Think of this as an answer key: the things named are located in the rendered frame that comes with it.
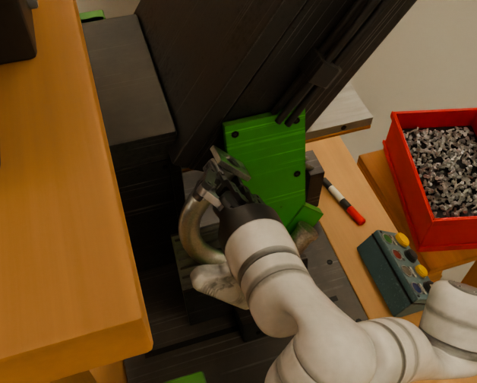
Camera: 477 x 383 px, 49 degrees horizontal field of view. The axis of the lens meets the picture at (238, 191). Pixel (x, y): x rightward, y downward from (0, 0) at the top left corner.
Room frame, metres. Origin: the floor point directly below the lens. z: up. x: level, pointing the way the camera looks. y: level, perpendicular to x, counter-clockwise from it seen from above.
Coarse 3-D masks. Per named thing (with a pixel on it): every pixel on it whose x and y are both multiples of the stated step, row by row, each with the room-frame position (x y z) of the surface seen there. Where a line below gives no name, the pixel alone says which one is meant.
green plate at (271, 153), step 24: (240, 120) 0.50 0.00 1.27; (264, 120) 0.51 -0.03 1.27; (240, 144) 0.49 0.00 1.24; (264, 144) 0.50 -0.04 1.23; (288, 144) 0.51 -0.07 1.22; (264, 168) 0.49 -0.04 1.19; (288, 168) 0.49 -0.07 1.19; (264, 192) 0.48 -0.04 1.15; (288, 192) 0.48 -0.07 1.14; (288, 216) 0.47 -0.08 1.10
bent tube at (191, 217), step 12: (216, 156) 0.45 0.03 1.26; (228, 156) 0.47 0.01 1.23; (228, 168) 0.44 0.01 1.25; (240, 168) 0.45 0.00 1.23; (192, 192) 0.44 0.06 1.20; (192, 204) 0.42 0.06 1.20; (204, 204) 0.42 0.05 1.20; (180, 216) 0.42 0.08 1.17; (192, 216) 0.41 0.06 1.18; (180, 228) 0.41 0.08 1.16; (192, 228) 0.41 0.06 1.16; (180, 240) 0.41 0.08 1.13; (192, 240) 0.40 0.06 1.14; (192, 252) 0.39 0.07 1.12; (204, 252) 0.40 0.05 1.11; (216, 252) 0.41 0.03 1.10
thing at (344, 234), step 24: (312, 144) 0.81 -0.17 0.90; (336, 144) 0.81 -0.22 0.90; (336, 168) 0.74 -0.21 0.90; (360, 192) 0.68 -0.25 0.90; (336, 216) 0.62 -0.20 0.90; (384, 216) 0.62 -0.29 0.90; (336, 240) 0.56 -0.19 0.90; (360, 240) 0.56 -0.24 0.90; (360, 264) 0.50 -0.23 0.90; (360, 288) 0.45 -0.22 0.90; (384, 312) 0.41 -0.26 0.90
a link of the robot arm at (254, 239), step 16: (256, 224) 0.32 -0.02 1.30; (272, 224) 0.32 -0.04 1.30; (240, 240) 0.30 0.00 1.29; (256, 240) 0.29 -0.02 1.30; (272, 240) 0.29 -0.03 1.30; (288, 240) 0.30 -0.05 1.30; (240, 256) 0.28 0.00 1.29; (256, 256) 0.27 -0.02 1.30; (192, 272) 0.29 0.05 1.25; (208, 272) 0.28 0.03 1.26; (224, 272) 0.28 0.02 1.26; (240, 272) 0.27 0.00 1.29; (208, 288) 0.27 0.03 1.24; (224, 288) 0.27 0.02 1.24; (240, 288) 0.28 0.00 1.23; (240, 304) 0.27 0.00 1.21
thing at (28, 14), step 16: (0, 0) 0.28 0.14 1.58; (16, 0) 0.28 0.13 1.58; (32, 0) 0.32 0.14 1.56; (0, 16) 0.28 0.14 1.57; (16, 16) 0.28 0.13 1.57; (32, 16) 0.32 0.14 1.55; (0, 32) 0.28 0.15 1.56; (16, 32) 0.28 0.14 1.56; (32, 32) 0.29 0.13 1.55; (0, 48) 0.27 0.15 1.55; (16, 48) 0.28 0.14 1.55; (32, 48) 0.28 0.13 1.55; (0, 64) 0.27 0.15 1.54
